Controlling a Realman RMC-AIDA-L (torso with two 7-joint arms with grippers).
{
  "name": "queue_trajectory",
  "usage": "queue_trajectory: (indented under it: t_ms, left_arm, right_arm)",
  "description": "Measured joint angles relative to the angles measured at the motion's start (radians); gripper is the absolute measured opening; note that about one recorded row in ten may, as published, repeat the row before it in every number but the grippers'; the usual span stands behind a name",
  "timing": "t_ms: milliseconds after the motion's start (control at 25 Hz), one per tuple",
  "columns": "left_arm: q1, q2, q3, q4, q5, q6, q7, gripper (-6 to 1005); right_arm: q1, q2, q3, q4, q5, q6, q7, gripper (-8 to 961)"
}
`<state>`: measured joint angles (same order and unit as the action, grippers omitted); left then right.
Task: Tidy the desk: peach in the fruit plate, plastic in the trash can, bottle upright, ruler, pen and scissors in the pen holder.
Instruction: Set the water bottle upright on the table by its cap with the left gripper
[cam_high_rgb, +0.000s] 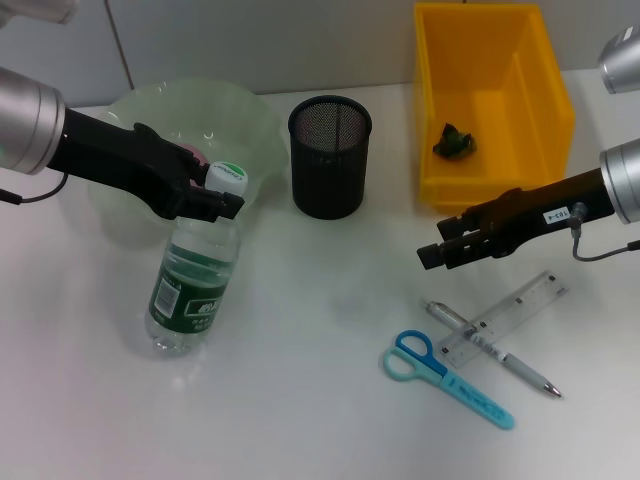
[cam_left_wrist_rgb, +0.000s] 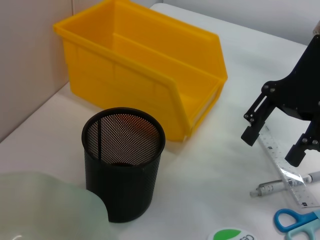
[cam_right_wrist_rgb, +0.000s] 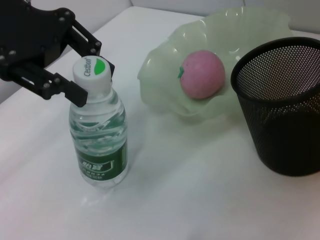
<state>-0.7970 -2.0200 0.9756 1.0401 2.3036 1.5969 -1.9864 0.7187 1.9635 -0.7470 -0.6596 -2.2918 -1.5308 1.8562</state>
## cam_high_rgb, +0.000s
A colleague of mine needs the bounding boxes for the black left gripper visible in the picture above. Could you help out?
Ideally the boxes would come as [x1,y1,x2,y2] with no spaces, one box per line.
[47,106,247,222]

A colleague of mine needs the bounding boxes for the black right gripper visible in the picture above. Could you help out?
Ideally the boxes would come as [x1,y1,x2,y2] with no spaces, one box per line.
[416,168,617,272]

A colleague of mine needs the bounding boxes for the pink peach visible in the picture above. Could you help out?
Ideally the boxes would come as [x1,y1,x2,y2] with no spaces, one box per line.
[177,143,209,164]

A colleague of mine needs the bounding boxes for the clear green-label water bottle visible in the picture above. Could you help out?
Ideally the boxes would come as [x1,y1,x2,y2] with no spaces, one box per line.
[145,159,250,357]

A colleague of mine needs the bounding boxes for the green plastic wrapper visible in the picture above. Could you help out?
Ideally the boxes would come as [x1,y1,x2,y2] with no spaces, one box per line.
[432,120,479,160]

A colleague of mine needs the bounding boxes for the green glass fruit plate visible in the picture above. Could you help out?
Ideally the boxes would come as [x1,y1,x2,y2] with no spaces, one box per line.
[88,75,290,247]

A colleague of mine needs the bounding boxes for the transparent plastic ruler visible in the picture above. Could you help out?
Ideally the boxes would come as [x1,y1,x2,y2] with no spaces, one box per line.
[438,269,571,370]

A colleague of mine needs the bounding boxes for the black mesh pen cup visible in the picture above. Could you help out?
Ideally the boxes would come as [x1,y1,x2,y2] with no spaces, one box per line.
[287,94,374,220]

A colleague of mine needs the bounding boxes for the blue scissors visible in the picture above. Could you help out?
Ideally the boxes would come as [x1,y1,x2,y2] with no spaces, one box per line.
[382,328,516,431]

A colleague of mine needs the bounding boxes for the grey ballpoint pen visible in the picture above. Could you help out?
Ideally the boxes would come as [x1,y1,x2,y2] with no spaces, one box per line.
[418,297,564,400]

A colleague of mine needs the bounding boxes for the yellow plastic bin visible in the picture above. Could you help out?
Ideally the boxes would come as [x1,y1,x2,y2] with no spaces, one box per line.
[412,2,576,210]

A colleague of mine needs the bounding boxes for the right gripper cable with plug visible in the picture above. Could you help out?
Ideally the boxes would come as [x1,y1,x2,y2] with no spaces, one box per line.
[568,200,640,263]

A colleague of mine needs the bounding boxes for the gripper cable with plug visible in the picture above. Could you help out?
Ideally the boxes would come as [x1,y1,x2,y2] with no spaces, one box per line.
[0,172,69,205]
[568,200,640,263]

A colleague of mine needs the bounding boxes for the left gripper cable with plug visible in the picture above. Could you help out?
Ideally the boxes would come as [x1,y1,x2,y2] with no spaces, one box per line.
[0,172,69,205]

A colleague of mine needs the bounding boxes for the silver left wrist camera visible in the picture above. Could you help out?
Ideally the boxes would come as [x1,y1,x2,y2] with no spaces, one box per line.
[0,0,79,25]

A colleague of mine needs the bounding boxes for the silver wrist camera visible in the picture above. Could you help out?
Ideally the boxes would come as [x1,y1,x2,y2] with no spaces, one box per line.
[0,0,79,25]
[597,22,640,95]

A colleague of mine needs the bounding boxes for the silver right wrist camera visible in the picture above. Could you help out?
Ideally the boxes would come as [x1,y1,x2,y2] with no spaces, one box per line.
[597,22,640,95]

